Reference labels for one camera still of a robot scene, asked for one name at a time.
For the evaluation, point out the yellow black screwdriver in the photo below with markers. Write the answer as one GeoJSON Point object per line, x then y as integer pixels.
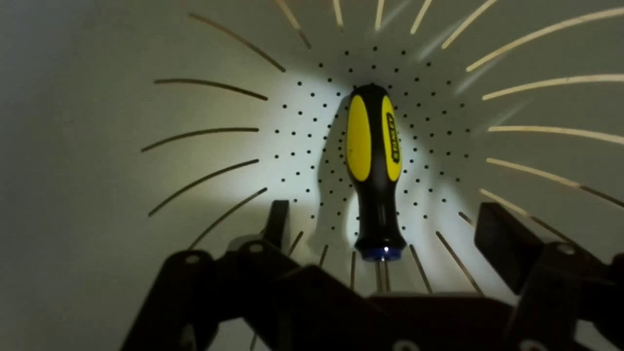
{"type": "Point", "coordinates": [377, 196]}

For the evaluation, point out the white plastic colander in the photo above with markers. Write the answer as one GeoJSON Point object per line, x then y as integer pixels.
{"type": "Point", "coordinates": [98, 196]}

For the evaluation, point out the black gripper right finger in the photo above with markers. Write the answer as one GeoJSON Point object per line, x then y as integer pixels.
{"type": "Point", "coordinates": [558, 294]}

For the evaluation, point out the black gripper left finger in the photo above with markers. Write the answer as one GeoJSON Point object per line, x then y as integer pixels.
{"type": "Point", "coordinates": [260, 305]}

